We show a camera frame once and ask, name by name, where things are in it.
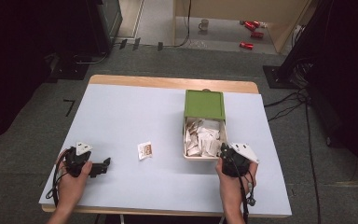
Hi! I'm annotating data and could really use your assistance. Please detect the black floor cables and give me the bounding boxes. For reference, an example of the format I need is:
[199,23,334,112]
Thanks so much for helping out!
[263,59,310,123]

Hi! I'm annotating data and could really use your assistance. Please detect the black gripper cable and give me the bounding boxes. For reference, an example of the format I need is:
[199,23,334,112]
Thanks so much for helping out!
[229,155,257,224]
[45,148,71,209]

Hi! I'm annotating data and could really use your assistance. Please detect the white table sheet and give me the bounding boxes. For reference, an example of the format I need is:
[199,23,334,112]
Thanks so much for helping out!
[38,83,293,217]

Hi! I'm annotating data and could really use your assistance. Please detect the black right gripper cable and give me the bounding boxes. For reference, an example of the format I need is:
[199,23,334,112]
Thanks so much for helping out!
[229,155,257,224]

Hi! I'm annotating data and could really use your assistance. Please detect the black cabinet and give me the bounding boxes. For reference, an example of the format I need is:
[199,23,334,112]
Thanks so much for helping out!
[85,0,124,58]

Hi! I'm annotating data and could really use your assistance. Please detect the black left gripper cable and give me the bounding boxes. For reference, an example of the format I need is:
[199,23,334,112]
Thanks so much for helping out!
[45,148,71,209]

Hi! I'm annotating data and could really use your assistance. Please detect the grey mug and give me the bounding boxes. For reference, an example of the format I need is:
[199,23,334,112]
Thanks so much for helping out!
[198,18,211,33]

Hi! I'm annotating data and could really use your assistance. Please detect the black stand base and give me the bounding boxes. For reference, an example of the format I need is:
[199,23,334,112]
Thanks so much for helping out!
[262,64,296,91]
[46,53,90,83]

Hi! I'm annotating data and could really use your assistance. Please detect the wooden partition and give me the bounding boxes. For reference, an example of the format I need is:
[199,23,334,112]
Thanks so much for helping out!
[172,0,312,54]

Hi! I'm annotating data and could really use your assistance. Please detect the pile of white sachets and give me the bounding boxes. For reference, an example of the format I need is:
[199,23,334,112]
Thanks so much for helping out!
[184,117,224,158]

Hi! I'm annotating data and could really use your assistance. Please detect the white brown single sachet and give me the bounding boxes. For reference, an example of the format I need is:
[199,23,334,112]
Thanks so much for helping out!
[137,141,154,161]

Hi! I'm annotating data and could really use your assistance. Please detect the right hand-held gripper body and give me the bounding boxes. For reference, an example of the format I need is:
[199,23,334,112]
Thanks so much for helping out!
[221,142,260,178]

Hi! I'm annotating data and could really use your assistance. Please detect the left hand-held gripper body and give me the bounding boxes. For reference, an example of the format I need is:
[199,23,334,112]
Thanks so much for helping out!
[64,142,108,178]

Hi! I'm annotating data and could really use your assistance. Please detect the black curtain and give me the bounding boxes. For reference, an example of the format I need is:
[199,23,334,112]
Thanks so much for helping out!
[283,0,358,188]
[0,0,101,148]

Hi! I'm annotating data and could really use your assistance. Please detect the wooden table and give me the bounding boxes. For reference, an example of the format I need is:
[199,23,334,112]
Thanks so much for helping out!
[40,74,293,218]

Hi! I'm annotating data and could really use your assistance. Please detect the person's right hand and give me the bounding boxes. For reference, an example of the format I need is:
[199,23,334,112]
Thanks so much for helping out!
[214,158,259,217]

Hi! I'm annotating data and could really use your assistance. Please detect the person's left hand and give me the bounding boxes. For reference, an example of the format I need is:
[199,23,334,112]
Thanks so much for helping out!
[54,148,93,213]

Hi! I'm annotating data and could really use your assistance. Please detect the black hanging cable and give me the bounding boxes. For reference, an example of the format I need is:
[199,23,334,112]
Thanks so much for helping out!
[162,0,193,49]

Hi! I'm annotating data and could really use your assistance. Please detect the long black floor cable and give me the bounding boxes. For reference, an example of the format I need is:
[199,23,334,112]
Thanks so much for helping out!
[303,92,323,224]

